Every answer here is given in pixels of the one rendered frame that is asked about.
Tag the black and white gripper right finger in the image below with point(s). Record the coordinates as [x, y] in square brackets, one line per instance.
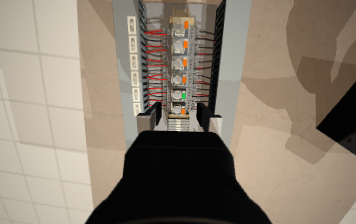
[207, 120]

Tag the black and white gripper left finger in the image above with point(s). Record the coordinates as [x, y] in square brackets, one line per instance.
[149, 119]

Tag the grey relay panel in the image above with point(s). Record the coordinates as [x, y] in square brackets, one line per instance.
[229, 22]

